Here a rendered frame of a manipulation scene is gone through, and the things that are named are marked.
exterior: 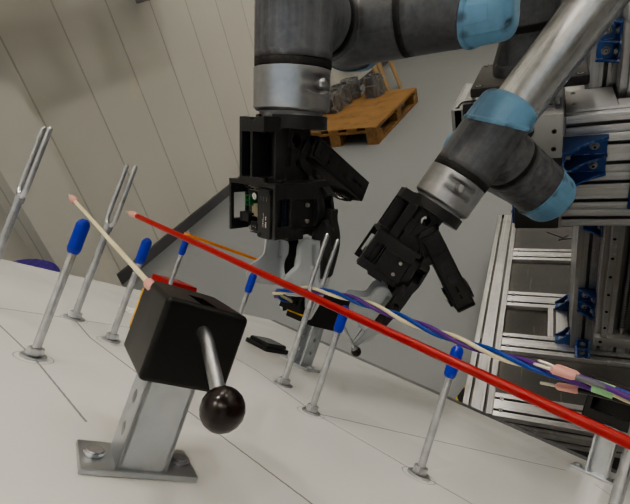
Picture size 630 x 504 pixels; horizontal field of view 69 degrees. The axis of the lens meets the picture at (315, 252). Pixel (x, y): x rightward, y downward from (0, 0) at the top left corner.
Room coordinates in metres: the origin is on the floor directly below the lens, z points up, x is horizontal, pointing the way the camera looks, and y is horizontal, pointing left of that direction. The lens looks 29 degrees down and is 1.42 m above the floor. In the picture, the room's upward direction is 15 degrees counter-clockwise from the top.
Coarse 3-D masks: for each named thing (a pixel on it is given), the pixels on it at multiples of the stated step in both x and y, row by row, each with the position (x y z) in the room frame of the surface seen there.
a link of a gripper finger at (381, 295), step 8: (376, 288) 0.48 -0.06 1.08; (384, 288) 0.48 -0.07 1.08; (368, 296) 0.48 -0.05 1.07; (376, 296) 0.48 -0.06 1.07; (384, 296) 0.47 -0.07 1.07; (352, 304) 0.48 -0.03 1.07; (384, 304) 0.47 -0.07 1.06; (360, 312) 0.47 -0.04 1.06; (368, 312) 0.47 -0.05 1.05; (376, 312) 0.47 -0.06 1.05; (368, 328) 0.46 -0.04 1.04; (360, 336) 0.47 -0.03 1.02; (368, 336) 0.46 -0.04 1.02; (360, 344) 0.47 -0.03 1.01
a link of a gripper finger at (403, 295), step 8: (416, 272) 0.48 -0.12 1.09; (416, 280) 0.47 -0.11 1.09; (400, 288) 0.46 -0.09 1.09; (408, 288) 0.46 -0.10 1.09; (392, 296) 0.46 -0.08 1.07; (400, 296) 0.45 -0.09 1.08; (408, 296) 0.45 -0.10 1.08; (392, 304) 0.45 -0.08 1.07; (400, 304) 0.45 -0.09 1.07; (376, 320) 0.46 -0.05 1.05; (384, 320) 0.46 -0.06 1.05
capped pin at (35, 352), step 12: (84, 228) 0.26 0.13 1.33; (72, 240) 0.26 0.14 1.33; (84, 240) 0.26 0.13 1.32; (72, 252) 0.26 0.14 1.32; (72, 264) 0.25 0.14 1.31; (60, 276) 0.25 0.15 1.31; (60, 288) 0.25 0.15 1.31; (48, 312) 0.24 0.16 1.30; (48, 324) 0.24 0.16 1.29; (36, 336) 0.23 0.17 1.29; (36, 348) 0.23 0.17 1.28; (36, 360) 0.22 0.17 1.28
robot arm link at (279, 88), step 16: (272, 64) 0.45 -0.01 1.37; (288, 64) 0.44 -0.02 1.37; (256, 80) 0.46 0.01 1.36; (272, 80) 0.44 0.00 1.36; (288, 80) 0.44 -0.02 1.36; (304, 80) 0.44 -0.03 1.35; (320, 80) 0.44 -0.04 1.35; (256, 96) 0.46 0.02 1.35; (272, 96) 0.44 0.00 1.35; (288, 96) 0.43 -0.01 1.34; (304, 96) 0.44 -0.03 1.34; (320, 96) 0.44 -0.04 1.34; (272, 112) 0.44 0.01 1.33; (288, 112) 0.44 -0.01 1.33; (304, 112) 0.44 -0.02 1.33; (320, 112) 0.45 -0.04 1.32
